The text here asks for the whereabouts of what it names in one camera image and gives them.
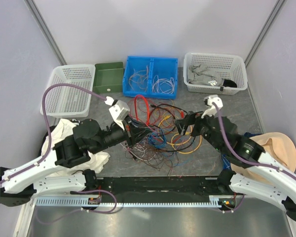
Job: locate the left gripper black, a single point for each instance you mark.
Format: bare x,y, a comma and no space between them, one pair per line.
135,131

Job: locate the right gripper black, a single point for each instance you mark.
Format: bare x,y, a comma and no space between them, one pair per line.
182,124

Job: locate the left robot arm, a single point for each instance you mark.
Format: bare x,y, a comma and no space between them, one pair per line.
19,185

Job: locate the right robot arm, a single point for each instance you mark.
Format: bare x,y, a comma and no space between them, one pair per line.
280,189

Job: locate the grey adidas sweatshirt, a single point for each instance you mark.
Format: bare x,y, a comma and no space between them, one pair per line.
201,74

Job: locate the white cloth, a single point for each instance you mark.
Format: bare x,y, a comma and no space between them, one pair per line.
63,129

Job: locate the white basket with clothes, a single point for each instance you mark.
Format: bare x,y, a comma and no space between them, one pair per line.
230,67

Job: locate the blue divided plastic bin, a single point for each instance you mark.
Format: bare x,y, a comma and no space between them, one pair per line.
151,77

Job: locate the black cloth in basket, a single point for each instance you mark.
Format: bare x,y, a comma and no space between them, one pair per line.
229,83

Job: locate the green plastic box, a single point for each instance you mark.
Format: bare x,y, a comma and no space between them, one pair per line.
108,77

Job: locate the blue cloth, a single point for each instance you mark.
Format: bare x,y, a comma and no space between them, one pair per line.
225,161

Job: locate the empty white basket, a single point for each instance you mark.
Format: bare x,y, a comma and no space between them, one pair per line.
65,101

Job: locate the beige bucket hat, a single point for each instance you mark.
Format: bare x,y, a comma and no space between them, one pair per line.
279,146

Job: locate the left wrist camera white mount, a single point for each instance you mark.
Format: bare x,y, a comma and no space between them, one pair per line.
119,110

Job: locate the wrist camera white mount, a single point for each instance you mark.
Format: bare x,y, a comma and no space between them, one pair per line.
119,110
213,103

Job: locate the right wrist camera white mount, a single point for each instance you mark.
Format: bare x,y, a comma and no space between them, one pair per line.
213,103

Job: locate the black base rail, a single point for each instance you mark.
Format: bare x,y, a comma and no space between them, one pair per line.
158,189

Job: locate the grey aluminium corner post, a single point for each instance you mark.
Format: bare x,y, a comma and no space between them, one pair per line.
264,31

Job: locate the left grey aluminium post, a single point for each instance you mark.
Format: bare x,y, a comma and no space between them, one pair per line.
45,30

